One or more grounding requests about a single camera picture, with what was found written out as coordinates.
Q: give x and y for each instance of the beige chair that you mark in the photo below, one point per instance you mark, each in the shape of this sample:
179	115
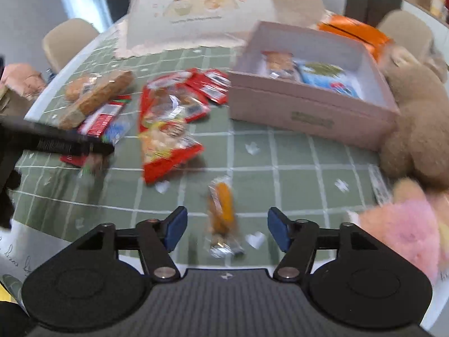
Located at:
407	30
68	40

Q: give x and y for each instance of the green checked tablecloth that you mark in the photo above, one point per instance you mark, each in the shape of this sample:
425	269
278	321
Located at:
298	168

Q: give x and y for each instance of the orange white bag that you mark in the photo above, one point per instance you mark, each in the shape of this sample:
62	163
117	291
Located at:
354	33

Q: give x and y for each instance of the pink plush toy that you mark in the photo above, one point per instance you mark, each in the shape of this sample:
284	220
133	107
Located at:
403	228

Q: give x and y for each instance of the brown teddy bear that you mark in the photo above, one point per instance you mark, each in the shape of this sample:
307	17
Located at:
417	126

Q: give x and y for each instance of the small blue snack packet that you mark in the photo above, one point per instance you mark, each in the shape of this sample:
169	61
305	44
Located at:
119	130

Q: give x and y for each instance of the round bun packet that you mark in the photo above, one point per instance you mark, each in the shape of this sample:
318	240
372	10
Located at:
79	86

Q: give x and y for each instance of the pink cardboard box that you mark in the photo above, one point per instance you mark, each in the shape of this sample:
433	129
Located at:
280	112

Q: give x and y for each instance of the small red snack packet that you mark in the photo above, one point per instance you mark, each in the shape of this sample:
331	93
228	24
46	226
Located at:
205	93
219	80

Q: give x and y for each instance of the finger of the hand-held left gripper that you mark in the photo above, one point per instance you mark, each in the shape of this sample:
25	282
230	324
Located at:
59	140

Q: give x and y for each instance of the orange sausage snack clear wrapper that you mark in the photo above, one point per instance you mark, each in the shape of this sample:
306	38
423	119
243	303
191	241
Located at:
221	207

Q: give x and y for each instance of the blue white snack packet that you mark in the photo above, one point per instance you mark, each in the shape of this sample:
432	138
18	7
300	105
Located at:
326	77

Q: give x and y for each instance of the orange brown snack packet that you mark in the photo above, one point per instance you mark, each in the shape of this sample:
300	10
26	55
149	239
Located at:
280	64

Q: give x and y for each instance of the beige chair back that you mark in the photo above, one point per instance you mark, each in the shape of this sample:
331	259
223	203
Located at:
407	30

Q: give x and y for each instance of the long bread loaf packet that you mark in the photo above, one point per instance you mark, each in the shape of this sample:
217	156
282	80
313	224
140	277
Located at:
101	94

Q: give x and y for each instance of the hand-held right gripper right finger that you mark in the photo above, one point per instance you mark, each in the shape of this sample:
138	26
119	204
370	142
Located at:
279	230

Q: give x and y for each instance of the pink printed cloth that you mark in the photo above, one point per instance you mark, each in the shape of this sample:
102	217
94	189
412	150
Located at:
217	31

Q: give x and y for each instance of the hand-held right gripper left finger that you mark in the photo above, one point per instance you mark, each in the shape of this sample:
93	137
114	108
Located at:
174	230

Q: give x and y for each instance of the large red snack bag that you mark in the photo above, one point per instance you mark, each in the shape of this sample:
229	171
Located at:
165	154

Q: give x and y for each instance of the red green snack packet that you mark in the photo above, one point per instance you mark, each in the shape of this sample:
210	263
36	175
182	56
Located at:
101	119

